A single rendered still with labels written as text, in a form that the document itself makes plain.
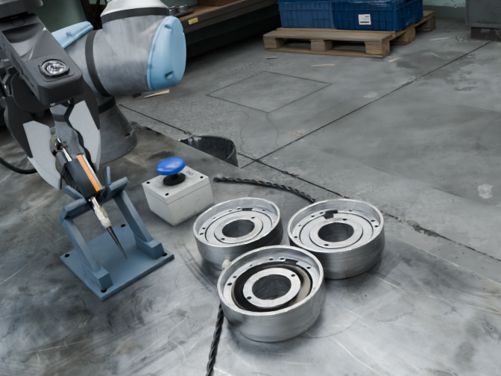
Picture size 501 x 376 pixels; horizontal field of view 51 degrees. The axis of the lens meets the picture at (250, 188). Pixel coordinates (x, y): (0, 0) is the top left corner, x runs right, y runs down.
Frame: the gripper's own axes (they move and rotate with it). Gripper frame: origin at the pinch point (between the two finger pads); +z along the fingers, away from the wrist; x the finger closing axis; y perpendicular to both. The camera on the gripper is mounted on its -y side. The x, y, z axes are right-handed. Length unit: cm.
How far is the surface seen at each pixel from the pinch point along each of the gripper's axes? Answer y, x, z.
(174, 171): -1.1, -11.9, 5.1
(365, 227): -26.6, -20.0, 9.1
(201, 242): -14.5, -6.2, 7.8
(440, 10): 201, -395, 85
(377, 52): 185, -288, 88
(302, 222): -20.1, -16.6, 8.9
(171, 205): -2.5, -9.4, 8.8
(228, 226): -12.4, -11.4, 9.4
